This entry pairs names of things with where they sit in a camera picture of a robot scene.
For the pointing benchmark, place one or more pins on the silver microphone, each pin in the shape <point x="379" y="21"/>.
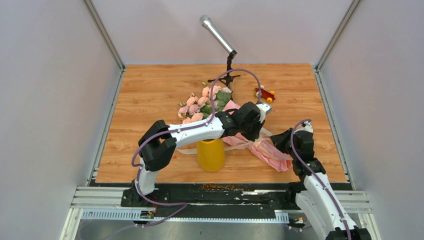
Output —
<point x="207" y="23"/>

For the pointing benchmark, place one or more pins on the pink flower bouquet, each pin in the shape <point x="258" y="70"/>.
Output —
<point x="197" y="108"/>

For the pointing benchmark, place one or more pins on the black tripod microphone stand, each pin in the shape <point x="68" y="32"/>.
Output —
<point x="228" y="79"/>

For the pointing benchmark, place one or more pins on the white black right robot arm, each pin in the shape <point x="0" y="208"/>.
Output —
<point x="313" y="193"/>

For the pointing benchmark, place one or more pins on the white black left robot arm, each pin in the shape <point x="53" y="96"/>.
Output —
<point x="156" y="147"/>

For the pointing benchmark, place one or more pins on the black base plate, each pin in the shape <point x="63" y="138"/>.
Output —
<point x="213" y="200"/>

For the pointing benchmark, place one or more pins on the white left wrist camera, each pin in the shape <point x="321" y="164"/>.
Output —
<point x="264" y="109"/>

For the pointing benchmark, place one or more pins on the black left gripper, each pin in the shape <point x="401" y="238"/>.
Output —
<point x="250" y="137"/>

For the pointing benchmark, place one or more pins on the red toy car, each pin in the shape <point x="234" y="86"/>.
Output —
<point x="269" y="96"/>

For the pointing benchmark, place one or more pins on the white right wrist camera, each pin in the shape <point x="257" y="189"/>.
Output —
<point x="306" y="126"/>

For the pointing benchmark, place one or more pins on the white printed ribbon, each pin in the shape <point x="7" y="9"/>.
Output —
<point x="264" y="135"/>

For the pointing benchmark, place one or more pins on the yellow cylindrical vase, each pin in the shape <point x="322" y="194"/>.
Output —
<point x="211" y="155"/>

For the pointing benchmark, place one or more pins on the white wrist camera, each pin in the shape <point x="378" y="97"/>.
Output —
<point x="306" y="126"/>
<point x="264" y="109"/>

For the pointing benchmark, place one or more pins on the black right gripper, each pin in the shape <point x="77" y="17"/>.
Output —
<point x="278" y="140"/>

